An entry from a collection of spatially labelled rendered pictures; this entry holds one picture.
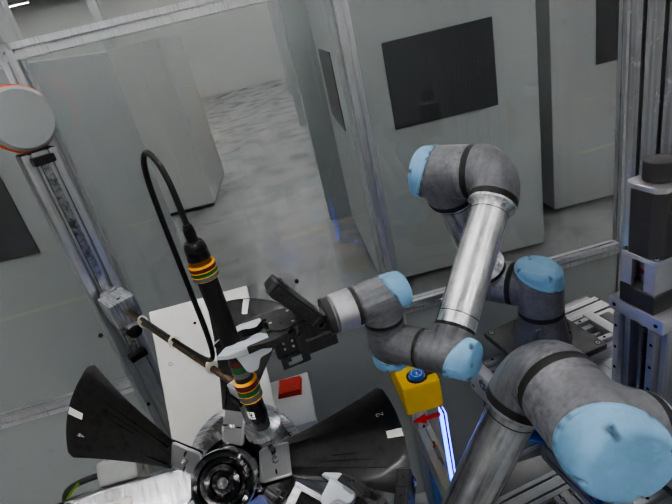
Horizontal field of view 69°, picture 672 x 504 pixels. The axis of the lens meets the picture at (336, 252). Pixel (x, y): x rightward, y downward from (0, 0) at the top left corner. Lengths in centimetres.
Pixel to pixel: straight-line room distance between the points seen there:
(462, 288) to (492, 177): 23
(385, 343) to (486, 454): 26
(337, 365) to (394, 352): 90
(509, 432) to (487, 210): 41
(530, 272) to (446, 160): 41
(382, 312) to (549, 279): 55
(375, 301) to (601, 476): 43
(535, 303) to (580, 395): 70
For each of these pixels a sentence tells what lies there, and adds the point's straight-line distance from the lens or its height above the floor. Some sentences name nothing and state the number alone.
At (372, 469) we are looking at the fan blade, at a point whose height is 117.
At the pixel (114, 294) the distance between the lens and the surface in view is 147.
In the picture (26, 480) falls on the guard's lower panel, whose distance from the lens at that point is 222.
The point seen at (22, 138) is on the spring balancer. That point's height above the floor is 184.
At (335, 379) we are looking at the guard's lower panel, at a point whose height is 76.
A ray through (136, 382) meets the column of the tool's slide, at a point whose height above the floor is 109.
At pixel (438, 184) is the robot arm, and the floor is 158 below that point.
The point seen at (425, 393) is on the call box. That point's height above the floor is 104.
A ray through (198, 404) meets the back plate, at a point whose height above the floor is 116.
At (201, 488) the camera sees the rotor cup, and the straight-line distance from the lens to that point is 104.
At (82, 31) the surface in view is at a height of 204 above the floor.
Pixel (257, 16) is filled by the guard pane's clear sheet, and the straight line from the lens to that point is 146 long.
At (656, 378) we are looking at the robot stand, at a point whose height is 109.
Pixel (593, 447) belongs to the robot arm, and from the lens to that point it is 65.
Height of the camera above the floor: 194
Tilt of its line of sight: 25 degrees down
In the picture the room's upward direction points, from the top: 14 degrees counter-clockwise
